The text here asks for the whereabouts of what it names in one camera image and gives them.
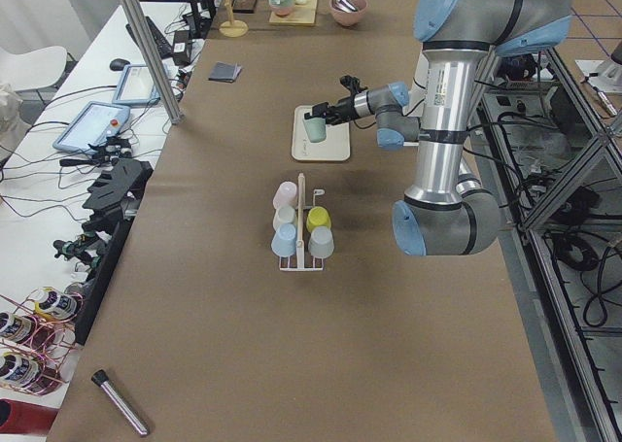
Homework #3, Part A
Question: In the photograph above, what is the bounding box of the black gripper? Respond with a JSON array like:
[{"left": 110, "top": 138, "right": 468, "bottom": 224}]
[{"left": 303, "top": 97, "right": 358, "bottom": 125}]

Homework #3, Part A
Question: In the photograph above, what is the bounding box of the green cup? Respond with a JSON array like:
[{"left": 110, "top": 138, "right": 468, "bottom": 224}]
[{"left": 303, "top": 119, "right": 327, "bottom": 144}]

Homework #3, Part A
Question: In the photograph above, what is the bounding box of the cream rabbit tray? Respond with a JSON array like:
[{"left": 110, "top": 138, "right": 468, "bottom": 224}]
[{"left": 291, "top": 105, "right": 351, "bottom": 162}]

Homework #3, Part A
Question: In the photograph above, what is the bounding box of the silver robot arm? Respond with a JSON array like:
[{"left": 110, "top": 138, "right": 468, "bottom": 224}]
[{"left": 303, "top": 0, "right": 571, "bottom": 256}]

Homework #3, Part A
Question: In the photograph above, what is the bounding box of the pink cup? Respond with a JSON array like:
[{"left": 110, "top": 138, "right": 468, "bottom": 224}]
[{"left": 272, "top": 181, "right": 298, "bottom": 209}]

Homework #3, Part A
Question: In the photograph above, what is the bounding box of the white cup rack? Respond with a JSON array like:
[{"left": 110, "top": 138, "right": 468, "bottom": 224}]
[{"left": 278, "top": 172, "right": 325, "bottom": 272}]

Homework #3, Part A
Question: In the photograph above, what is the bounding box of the yellow cup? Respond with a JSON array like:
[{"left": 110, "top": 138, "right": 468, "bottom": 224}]
[{"left": 305, "top": 206, "right": 331, "bottom": 233}]

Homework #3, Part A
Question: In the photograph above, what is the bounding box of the cream cup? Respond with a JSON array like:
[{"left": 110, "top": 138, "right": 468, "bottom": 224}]
[{"left": 272, "top": 205, "right": 297, "bottom": 231}]

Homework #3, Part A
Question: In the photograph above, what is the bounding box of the grey cup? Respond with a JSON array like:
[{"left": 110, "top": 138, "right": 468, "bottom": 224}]
[{"left": 308, "top": 226, "right": 334, "bottom": 259}]

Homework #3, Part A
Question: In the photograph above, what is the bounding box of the blue cup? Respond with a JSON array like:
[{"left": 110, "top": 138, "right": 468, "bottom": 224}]
[{"left": 271, "top": 223, "right": 297, "bottom": 257}]

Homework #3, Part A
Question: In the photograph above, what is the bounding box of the pink bowl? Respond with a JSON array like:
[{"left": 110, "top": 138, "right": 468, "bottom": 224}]
[{"left": 329, "top": 0, "right": 368, "bottom": 26}]

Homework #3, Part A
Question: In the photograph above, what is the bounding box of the wooden cutting board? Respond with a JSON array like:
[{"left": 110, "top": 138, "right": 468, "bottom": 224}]
[{"left": 268, "top": 0, "right": 318, "bottom": 26}]

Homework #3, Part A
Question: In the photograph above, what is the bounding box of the grey folded cloth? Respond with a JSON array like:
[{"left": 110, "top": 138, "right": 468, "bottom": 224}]
[{"left": 208, "top": 61, "right": 243, "bottom": 83}]

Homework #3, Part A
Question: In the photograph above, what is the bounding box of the metal scoop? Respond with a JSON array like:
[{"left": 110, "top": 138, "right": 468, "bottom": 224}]
[{"left": 331, "top": 0, "right": 359, "bottom": 13}]

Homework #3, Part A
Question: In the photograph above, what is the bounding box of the wooden mug tree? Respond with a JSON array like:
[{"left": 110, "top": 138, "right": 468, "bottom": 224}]
[{"left": 219, "top": 0, "right": 248, "bottom": 38}]

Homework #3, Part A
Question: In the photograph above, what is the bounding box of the black keyboard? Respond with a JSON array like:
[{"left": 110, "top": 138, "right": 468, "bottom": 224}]
[{"left": 145, "top": 17, "right": 173, "bottom": 59}]

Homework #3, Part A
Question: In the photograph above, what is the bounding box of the upper teach pendant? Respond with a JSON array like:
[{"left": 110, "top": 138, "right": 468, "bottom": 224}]
[{"left": 112, "top": 64, "right": 160, "bottom": 107}]

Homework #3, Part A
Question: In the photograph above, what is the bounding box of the teach pendant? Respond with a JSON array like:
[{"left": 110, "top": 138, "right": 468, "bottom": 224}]
[
  {"left": 112, "top": 64, "right": 160, "bottom": 107},
  {"left": 52, "top": 101, "right": 130, "bottom": 153}
]

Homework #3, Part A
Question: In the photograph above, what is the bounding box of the black computer mouse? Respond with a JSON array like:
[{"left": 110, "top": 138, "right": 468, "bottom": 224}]
[{"left": 109, "top": 58, "right": 129, "bottom": 71}]

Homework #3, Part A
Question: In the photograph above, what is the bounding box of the lower teach pendant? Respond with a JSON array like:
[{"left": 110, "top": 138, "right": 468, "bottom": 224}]
[{"left": 52, "top": 101, "right": 130, "bottom": 153}]

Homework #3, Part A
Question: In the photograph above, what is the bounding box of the metal tube black cap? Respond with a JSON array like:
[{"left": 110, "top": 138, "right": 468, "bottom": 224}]
[{"left": 91, "top": 369, "right": 151, "bottom": 437}]

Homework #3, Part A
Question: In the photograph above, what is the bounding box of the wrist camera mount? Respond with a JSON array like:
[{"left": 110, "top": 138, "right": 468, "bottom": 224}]
[{"left": 339, "top": 75, "right": 367, "bottom": 96}]

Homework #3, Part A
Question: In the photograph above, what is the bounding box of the white pedestal column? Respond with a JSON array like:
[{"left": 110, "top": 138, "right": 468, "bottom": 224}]
[{"left": 404, "top": 51, "right": 429, "bottom": 119}]

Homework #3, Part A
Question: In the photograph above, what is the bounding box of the aluminium frame post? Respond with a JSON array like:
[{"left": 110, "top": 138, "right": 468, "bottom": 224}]
[{"left": 119, "top": 0, "right": 183, "bottom": 125}]

